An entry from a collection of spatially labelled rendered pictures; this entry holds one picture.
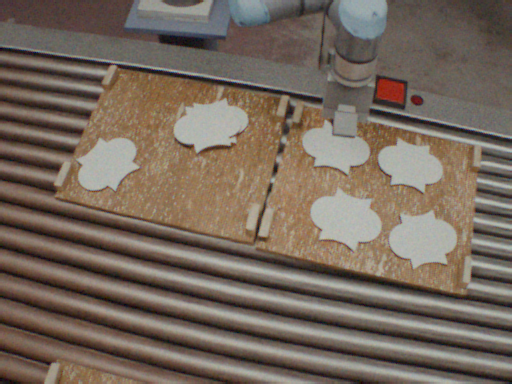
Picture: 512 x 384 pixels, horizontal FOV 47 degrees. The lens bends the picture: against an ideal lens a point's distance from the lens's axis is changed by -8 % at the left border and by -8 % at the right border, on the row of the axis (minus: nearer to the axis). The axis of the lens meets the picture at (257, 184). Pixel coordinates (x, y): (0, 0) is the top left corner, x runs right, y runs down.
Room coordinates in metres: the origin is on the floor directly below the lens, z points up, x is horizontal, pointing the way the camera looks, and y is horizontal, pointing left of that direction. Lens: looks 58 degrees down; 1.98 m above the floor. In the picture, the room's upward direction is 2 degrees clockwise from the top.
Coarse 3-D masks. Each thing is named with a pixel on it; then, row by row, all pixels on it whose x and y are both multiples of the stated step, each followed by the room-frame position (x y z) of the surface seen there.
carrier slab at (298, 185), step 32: (384, 128) 0.80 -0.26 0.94; (288, 160) 0.70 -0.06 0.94; (448, 160) 0.72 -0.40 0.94; (288, 192) 0.63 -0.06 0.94; (320, 192) 0.63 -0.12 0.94; (352, 192) 0.63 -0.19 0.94; (384, 192) 0.64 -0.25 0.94; (416, 192) 0.64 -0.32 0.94; (448, 192) 0.64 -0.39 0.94; (288, 224) 0.56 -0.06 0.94; (384, 224) 0.56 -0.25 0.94; (288, 256) 0.49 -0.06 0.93; (320, 256) 0.49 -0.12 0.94; (352, 256) 0.50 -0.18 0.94; (384, 256) 0.50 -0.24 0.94; (448, 256) 0.50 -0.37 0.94; (448, 288) 0.43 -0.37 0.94
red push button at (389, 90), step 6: (378, 84) 0.93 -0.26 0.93; (384, 84) 0.93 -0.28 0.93; (390, 84) 0.93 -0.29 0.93; (396, 84) 0.93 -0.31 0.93; (402, 84) 0.93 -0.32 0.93; (378, 90) 0.91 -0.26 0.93; (384, 90) 0.91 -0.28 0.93; (390, 90) 0.91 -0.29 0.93; (396, 90) 0.91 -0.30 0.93; (402, 90) 0.91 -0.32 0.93; (378, 96) 0.89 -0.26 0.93; (384, 96) 0.89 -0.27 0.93; (390, 96) 0.89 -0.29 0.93; (396, 96) 0.89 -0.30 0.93; (402, 96) 0.89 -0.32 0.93
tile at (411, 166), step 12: (408, 144) 0.75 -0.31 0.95; (384, 156) 0.72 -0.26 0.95; (396, 156) 0.72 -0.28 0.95; (408, 156) 0.72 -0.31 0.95; (420, 156) 0.72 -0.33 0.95; (432, 156) 0.72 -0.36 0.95; (384, 168) 0.69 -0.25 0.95; (396, 168) 0.69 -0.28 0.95; (408, 168) 0.69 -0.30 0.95; (420, 168) 0.69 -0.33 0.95; (432, 168) 0.69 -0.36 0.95; (396, 180) 0.66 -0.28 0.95; (408, 180) 0.66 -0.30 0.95; (420, 180) 0.66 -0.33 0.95; (432, 180) 0.66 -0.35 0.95; (420, 192) 0.64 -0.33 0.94
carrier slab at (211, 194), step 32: (128, 96) 0.85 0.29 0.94; (160, 96) 0.86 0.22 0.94; (192, 96) 0.86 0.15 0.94; (224, 96) 0.86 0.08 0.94; (256, 96) 0.86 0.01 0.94; (96, 128) 0.77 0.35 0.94; (128, 128) 0.77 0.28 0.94; (160, 128) 0.77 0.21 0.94; (256, 128) 0.78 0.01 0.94; (160, 160) 0.69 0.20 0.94; (192, 160) 0.69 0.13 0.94; (224, 160) 0.70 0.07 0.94; (256, 160) 0.70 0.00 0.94; (64, 192) 0.60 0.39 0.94; (128, 192) 0.61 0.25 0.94; (160, 192) 0.62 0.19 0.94; (192, 192) 0.62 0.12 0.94; (224, 192) 0.62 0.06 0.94; (256, 192) 0.62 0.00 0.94; (160, 224) 0.55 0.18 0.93; (192, 224) 0.55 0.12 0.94; (224, 224) 0.55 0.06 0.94
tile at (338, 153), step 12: (312, 132) 0.77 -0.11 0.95; (324, 132) 0.77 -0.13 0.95; (312, 144) 0.74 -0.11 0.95; (324, 144) 0.74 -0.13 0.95; (336, 144) 0.74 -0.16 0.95; (348, 144) 0.74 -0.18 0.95; (360, 144) 0.74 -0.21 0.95; (312, 156) 0.71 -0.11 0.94; (324, 156) 0.71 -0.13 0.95; (336, 156) 0.71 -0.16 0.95; (348, 156) 0.71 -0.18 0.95; (360, 156) 0.71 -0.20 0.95; (336, 168) 0.68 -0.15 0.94; (348, 168) 0.68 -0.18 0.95
